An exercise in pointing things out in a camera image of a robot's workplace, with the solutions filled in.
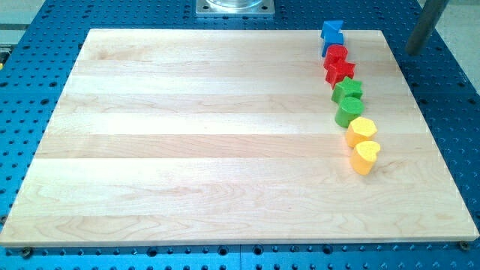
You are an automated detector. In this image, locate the board clamp screw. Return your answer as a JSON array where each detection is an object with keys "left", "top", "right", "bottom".
[
  {"left": 19, "top": 247, "right": 33, "bottom": 259},
  {"left": 458, "top": 241, "right": 470, "bottom": 251}
]

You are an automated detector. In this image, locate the green star block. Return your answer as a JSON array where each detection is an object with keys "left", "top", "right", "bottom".
[{"left": 331, "top": 76, "right": 363, "bottom": 104}]

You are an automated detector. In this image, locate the yellow heart block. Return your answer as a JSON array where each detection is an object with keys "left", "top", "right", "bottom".
[{"left": 349, "top": 141, "right": 381, "bottom": 176}]

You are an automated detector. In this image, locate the yellow hexagon block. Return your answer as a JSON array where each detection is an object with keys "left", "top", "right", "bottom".
[{"left": 345, "top": 116, "right": 378, "bottom": 148}]

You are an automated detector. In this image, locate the blue cube block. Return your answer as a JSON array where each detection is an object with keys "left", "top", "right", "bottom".
[{"left": 322, "top": 32, "right": 344, "bottom": 58}]

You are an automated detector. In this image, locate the blue triangle block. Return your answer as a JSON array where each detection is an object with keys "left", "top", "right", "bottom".
[{"left": 320, "top": 20, "right": 344, "bottom": 38}]

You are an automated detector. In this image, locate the red star block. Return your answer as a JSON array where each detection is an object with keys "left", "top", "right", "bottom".
[{"left": 325, "top": 61, "right": 356, "bottom": 89}]

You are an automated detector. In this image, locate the right board clamp screw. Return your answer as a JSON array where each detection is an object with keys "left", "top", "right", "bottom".
[{"left": 458, "top": 241, "right": 470, "bottom": 251}]

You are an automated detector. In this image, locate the grey metal pusher rod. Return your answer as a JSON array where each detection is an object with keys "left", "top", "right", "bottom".
[{"left": 405, "top": 0, "right": 449, "bottom": 56}]

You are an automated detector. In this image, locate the light wooden board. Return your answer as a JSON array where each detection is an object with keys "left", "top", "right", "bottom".
[{"left": 1, "top": 28, "right": 479, "bottom": 248}]

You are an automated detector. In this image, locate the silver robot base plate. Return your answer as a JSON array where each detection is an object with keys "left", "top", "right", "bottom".
[{"left": 195, "top": 0, "right": 275, "bottom": 17}]

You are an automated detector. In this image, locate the green cylinder block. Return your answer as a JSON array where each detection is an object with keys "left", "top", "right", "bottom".
[{"left": 334, "top": 97, "right": 365, "bottom": 128}]

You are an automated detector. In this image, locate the red hexagon block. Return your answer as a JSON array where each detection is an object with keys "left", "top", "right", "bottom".
[{"left": 323, "top": 44, "right": 348, "bottom": 69}]

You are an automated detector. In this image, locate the left board clamp screw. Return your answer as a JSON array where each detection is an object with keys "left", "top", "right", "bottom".
[{"left": 19, "top": 247, "right": 33, "bottom": 259}]

